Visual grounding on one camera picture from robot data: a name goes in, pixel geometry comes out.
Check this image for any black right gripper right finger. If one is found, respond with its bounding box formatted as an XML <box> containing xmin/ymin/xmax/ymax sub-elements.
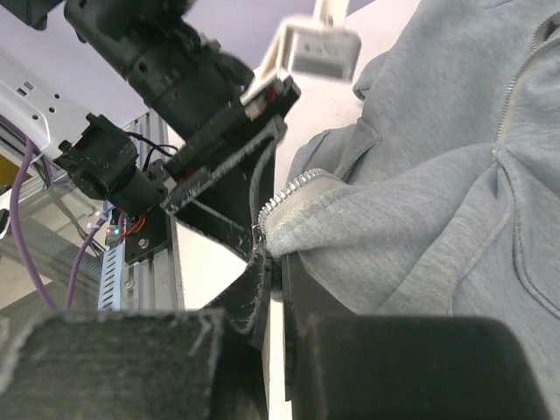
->
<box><xmin>282</xmin><ymin>255</ymin><xmax>550</xmax><ymax>419</ymax></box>

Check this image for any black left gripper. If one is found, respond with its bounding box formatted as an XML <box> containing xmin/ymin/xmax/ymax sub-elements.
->
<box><xmin>148</xmin><ymin>73</ymin><xmax>303</xmax><ymax>259</ymax></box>

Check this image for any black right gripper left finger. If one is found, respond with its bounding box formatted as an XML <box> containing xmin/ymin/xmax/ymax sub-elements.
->
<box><xmin>1</xmin><ymin>247</ymin><xmax>270</xmax><ymax>419</ymax></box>

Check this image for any grey zip-up jacket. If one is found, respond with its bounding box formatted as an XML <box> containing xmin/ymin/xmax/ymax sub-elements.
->
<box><xmin>259</xmin><ymin>1</ymin><xmax>559</xmax><ymax>418</ymax></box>

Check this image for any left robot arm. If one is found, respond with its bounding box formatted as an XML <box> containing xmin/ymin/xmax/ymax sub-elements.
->
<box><xmin>1</xmin><ymin>1</ymin><xmax>300</xmax><ymax>259</ymax></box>

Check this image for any small electronics board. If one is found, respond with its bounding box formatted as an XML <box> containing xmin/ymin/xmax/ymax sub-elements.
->
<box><xmin>105</xmin><ymin>224</ymin><xmax>121</xmax><ymax>249</ymax></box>

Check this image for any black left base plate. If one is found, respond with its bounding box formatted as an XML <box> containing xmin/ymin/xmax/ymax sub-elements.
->
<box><xmin>123</xmin><ymin>159</ymin><xmax>171</xmax><ymax>265</ymax></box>

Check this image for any aluminium front rail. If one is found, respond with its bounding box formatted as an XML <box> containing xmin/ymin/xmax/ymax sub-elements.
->
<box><xmin>0</xmin><ymin>111</ymin><xmax>187</xmax><ymax>312</ymax></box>

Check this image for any grey slotted cable duct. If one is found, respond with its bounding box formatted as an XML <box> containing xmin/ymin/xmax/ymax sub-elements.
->
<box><xmin>1</xmin><ymin>213</ymin><xmax>123</xmax><ymax>317</ymax></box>

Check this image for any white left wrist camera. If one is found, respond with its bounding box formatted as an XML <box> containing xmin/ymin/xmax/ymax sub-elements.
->
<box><xmin>241</xmin><ymin>0</ymin><xmax>361</xmax><ymax>120</ymax></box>

